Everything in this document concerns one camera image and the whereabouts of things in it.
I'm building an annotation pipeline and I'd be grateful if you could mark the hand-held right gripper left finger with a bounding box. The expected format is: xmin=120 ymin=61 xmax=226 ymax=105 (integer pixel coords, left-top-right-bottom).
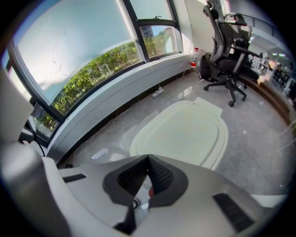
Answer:
xmin=41 ymin=154 xmax=150 ymax=237

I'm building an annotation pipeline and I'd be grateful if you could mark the wooden platform step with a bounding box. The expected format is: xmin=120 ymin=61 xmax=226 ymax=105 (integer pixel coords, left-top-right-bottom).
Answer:
xmin=237 ymin=69 xmax=296 ymax=126

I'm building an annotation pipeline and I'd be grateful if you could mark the dark window frame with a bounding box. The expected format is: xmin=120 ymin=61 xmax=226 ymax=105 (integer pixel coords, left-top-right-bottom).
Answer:
xmin=4 ymin=0 xmax=184 ymax=149

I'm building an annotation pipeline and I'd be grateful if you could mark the black backpack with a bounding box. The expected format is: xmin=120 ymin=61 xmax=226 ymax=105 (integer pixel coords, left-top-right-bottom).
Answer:
xmin=199 ymin=52 xmax=215 ymax=82

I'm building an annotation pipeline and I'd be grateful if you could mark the cream open-lid trash bin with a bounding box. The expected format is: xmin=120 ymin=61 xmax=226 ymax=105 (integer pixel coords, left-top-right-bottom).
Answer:
xmin=201 ymin=148 xmax=228 ymax=171

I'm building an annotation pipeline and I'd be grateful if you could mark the white power strip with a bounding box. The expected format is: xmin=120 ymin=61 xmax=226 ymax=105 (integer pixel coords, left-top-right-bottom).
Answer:
xmin=152 ymin=86 xmax=165 ymax=98

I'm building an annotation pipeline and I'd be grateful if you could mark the black railing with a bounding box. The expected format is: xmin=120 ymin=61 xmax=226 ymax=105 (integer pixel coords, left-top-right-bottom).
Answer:
xmin=242 ymin=13 xmax=285 ymax=43

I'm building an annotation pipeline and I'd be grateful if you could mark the black mesh office chair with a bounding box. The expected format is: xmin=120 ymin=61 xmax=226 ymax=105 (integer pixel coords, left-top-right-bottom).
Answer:
xmin=199 ymin=0 xmax=264 ymax=108

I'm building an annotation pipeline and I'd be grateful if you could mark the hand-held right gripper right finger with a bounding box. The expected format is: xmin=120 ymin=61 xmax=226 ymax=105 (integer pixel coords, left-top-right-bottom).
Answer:
xmin=138 ymin=154 xmax=275 ymax=237

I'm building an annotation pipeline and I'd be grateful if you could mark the clear bottle with red cap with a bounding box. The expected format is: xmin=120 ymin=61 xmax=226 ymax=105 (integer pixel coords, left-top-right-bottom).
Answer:
xmin=189 ymin=47 xmax=204 ymax=70

